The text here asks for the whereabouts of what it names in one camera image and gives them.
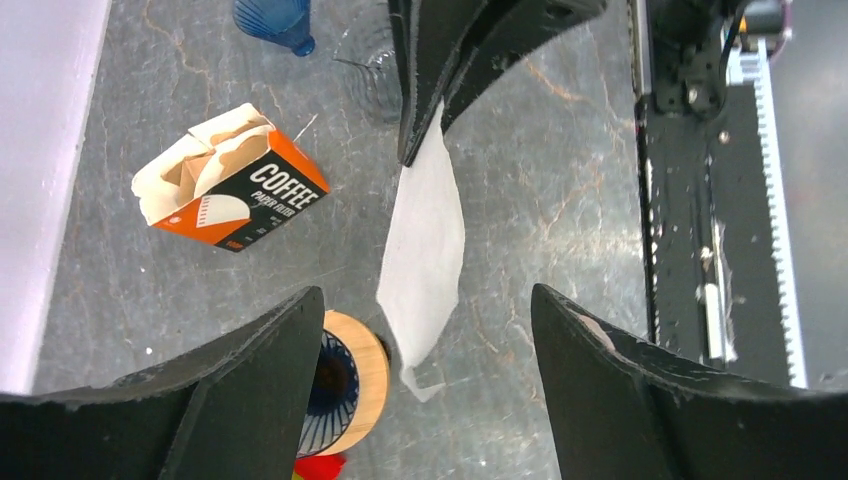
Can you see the orange coffee filter box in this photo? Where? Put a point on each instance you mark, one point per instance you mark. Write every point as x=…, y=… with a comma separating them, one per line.
x=229, y=181

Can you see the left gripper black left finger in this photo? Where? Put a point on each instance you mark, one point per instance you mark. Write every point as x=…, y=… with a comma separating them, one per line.
x=232, y=408

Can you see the blue ribbed dripper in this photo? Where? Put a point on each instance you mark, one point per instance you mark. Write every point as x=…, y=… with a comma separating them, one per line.
x=282, y=22
x=333, y=398

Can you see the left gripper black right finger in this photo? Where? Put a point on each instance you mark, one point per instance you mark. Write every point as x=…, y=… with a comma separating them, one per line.
x=624, y=408

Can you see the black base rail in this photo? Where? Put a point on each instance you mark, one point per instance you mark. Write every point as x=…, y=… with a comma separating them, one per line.
x=711, y=283

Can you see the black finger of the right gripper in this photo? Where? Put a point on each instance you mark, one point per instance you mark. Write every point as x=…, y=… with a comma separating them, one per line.
x=435, y=43
x=506, y=32

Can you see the white paper coffee filter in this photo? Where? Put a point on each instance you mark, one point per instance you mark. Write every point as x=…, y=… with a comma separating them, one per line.
x=423, y=257

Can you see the colourful toy block pile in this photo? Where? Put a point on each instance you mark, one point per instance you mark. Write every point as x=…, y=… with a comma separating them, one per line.
x=319, y=467

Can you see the grey slotted cable duct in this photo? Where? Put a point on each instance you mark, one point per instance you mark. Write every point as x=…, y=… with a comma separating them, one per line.
x=752, y=66

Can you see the clear glass pitcher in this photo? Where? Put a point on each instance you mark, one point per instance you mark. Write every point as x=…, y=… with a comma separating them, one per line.
x=367, y=53

